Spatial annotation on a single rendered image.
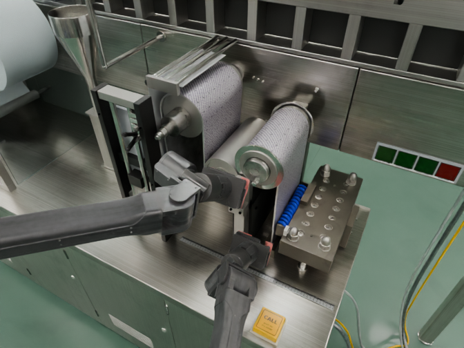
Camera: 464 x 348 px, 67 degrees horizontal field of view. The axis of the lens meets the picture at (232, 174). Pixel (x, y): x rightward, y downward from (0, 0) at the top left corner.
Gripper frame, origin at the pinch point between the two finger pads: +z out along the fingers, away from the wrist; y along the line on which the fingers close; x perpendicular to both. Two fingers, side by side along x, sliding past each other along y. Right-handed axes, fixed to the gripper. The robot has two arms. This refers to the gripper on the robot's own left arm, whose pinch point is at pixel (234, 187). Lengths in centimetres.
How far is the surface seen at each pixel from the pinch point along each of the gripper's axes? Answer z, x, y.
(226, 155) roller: 16.6, 6.1, -11.0
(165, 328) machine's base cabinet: 39, -65, -24
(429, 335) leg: 126, -54, 80
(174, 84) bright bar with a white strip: -1.1, 20.1, -23.3
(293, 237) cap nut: 25.0, -11.3, 13.4
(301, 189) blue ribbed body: 42.1, 1.9, 8.7
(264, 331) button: 14.6, -36.3, 15.1
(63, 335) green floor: 66, -113, -91
